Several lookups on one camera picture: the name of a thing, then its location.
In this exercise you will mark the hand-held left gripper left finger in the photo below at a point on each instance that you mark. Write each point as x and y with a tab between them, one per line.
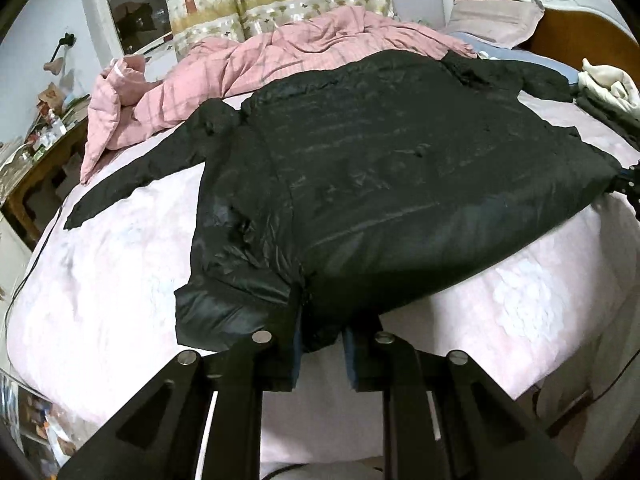
294	362

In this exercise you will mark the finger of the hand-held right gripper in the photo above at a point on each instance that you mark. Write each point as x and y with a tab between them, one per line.
627	180

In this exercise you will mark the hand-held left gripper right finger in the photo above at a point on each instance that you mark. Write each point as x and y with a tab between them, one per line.
352	360

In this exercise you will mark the black puffer jacket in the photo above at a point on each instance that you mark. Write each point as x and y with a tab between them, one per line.
370	170

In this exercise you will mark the white cloth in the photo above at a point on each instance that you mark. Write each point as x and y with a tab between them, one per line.
607	82

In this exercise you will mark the blue floral pillow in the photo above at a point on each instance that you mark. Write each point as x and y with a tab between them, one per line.
530	60

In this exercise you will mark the white and wood headboard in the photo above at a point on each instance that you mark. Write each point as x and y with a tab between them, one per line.
580	15

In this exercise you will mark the bed with pink sheet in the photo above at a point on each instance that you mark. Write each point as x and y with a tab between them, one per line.
115	280

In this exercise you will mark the beige pillow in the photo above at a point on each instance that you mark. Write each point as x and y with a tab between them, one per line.
492	20

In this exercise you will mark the cluttered plastic bags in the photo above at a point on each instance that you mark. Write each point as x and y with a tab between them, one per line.
35	420

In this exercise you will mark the pink plaid quilt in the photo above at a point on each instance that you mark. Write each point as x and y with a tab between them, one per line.
280	55

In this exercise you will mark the wooden desk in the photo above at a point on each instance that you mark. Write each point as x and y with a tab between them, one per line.
37	175

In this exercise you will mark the desk clutter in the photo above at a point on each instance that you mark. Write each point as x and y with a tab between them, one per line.
42	120

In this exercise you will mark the desk lamp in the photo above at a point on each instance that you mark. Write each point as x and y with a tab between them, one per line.
59	57

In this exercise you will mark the white framed window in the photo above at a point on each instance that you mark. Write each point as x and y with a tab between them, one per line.
132	2

